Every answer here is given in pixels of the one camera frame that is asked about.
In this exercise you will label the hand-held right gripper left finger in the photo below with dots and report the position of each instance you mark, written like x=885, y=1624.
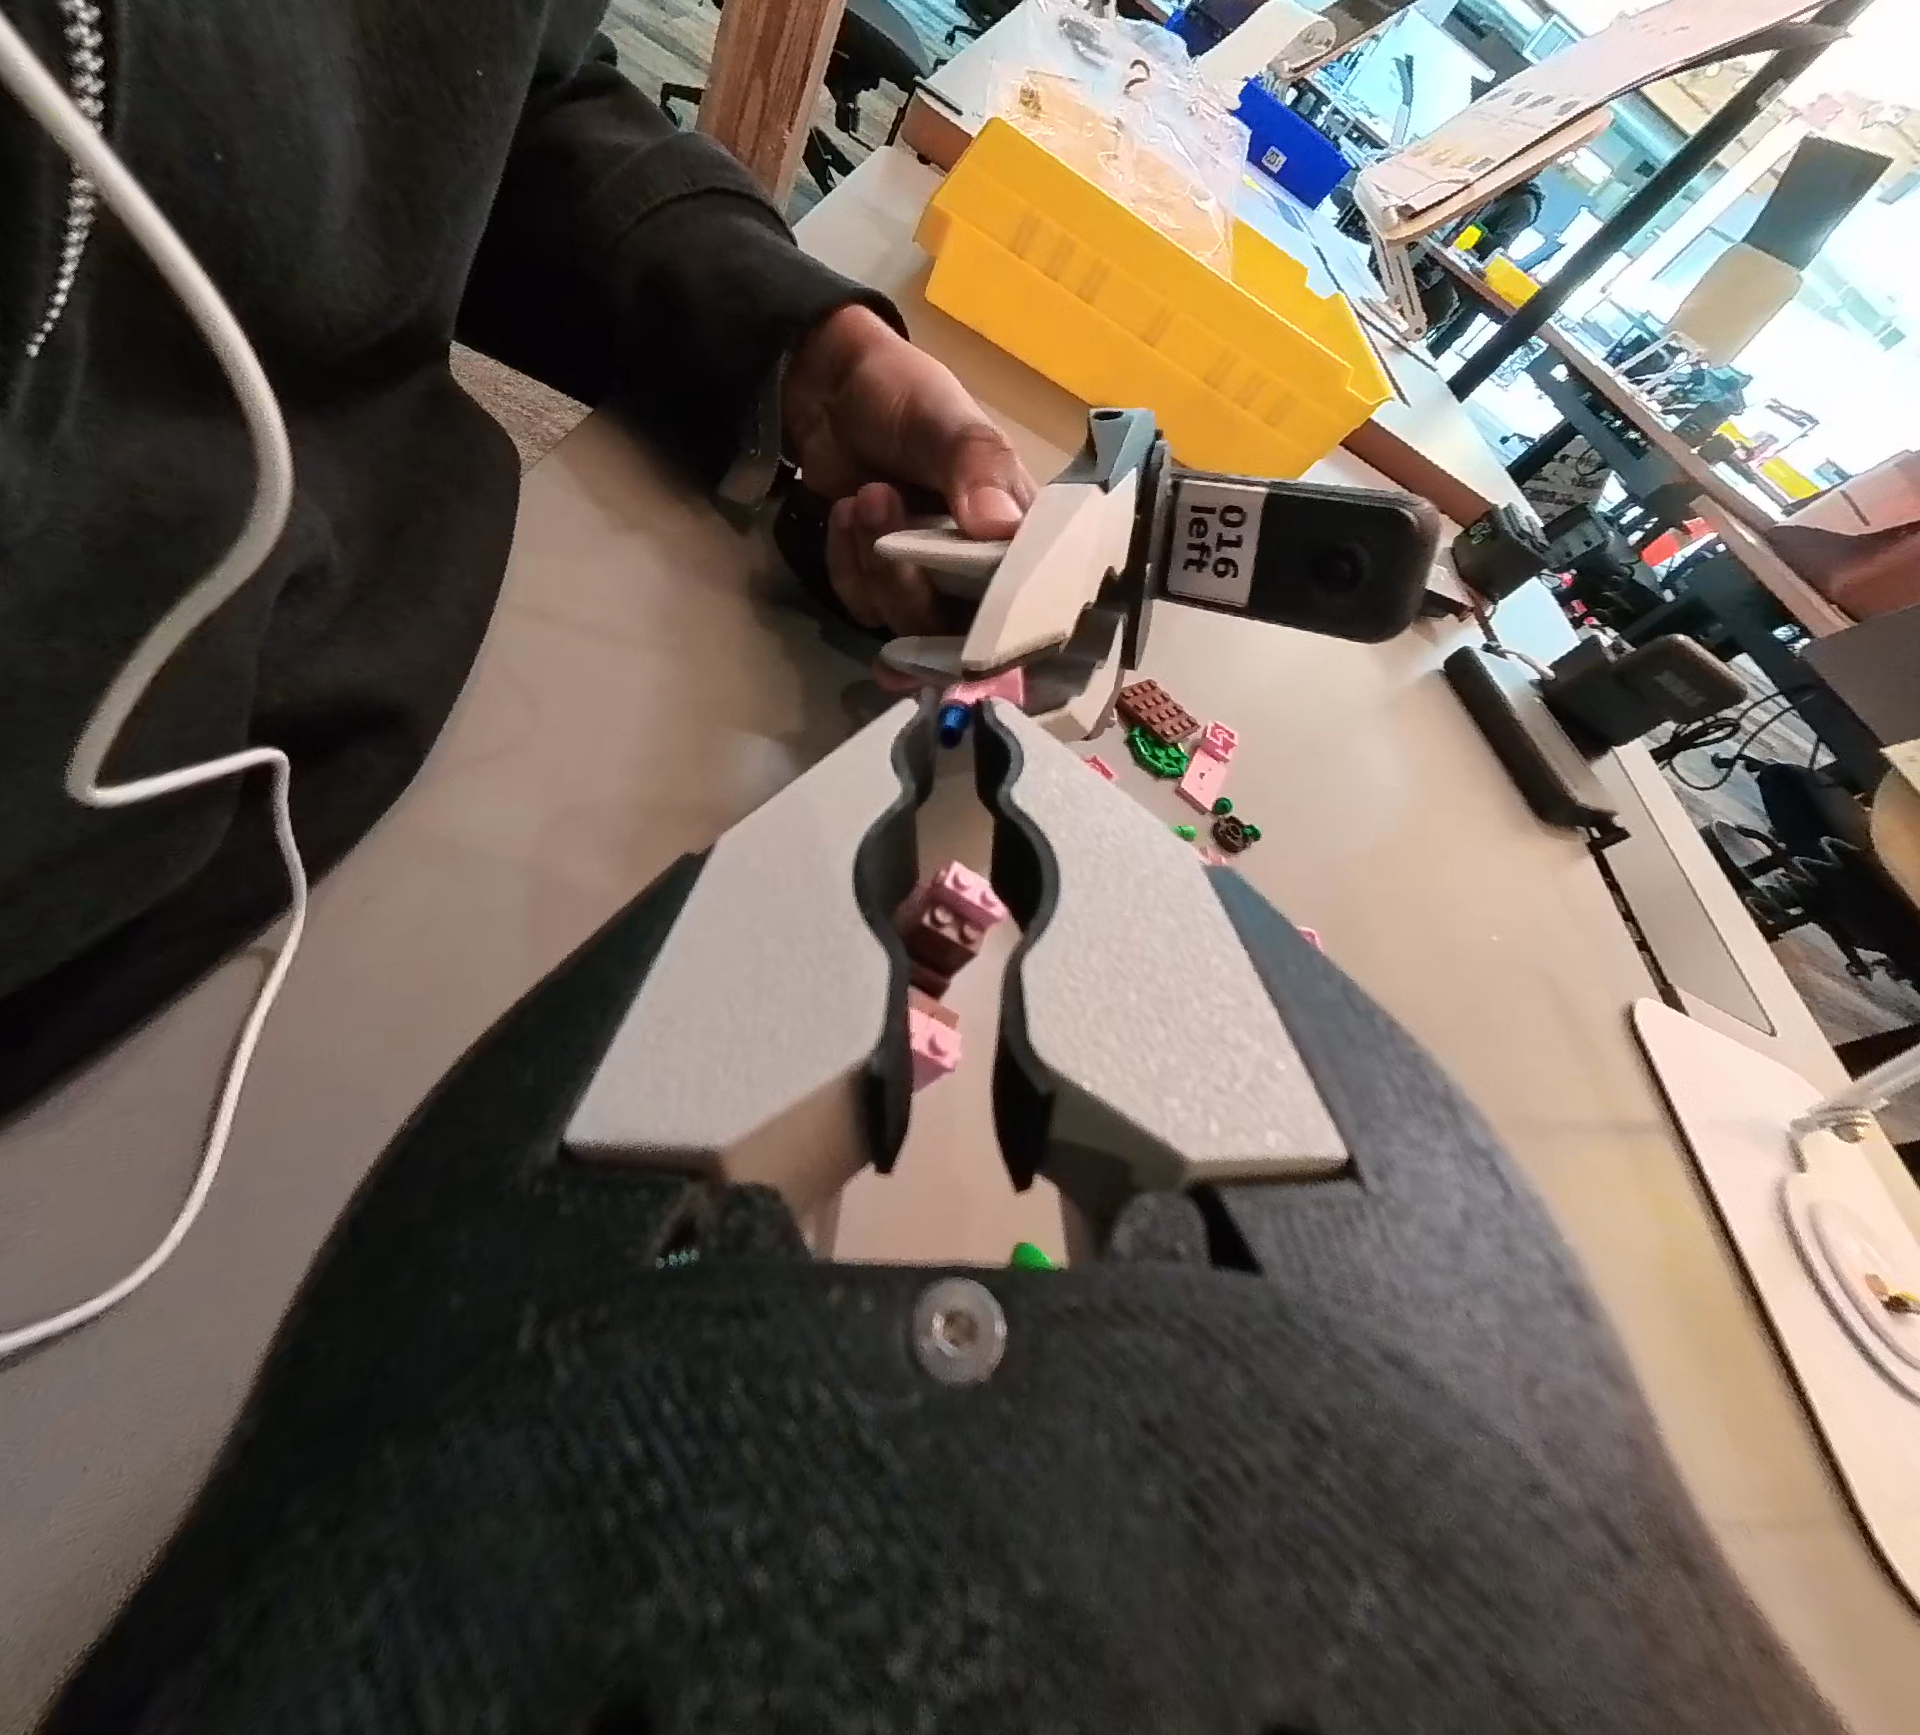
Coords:
x=749, y=1000

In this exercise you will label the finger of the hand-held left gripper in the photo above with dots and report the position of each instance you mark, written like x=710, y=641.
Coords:
x=1067, y=564

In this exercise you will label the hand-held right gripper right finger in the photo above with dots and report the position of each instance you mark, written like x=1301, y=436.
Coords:
x=1169, y=1017

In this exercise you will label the pink curved toy tube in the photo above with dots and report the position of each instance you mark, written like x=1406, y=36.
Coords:
x=995, y=687

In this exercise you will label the blue toy pin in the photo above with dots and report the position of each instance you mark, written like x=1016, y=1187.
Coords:
x=950, y=722

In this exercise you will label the person's left forearm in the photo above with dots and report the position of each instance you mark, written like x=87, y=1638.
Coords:
x=661, y=252

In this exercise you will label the person's left hand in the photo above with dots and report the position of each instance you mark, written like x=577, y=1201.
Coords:
x=885, y=429

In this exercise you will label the brown square toy plate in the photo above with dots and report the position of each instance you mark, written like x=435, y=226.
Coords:
x=1154, y=712

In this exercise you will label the dark brown round toy piece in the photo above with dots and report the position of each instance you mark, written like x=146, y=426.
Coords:
x=1235, y=834

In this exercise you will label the pink and brown brick stack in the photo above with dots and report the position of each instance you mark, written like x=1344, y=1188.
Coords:
x=954, y=910

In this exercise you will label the scattered pink toy bricks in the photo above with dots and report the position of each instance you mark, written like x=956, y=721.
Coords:
x=1206, y=785

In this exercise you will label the yellow plastic bin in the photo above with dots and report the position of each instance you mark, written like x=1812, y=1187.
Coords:
x=1142, y=308

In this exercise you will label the black flat device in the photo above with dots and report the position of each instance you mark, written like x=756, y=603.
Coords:
x=1529, y=746

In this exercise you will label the work desk with black legs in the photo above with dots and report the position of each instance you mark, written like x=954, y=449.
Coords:
x=1697, y=476

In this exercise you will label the small blue plastic bin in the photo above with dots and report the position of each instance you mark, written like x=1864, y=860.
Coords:
x=1290, y=138

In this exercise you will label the clear plastic bag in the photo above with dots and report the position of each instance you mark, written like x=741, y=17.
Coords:
x=1142, y=115

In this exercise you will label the black pole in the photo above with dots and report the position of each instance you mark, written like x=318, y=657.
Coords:
x=1650, y=206

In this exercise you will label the brown bag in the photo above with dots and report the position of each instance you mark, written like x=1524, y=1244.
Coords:
x=1860, y=549

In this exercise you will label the cardboard book stand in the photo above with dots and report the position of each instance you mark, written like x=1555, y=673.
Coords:
x=1591, y=70

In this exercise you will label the white book stand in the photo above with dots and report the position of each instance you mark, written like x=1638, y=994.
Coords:
x=1726, y=1167

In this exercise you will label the wooden post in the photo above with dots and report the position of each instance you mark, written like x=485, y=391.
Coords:
x=782, y=40

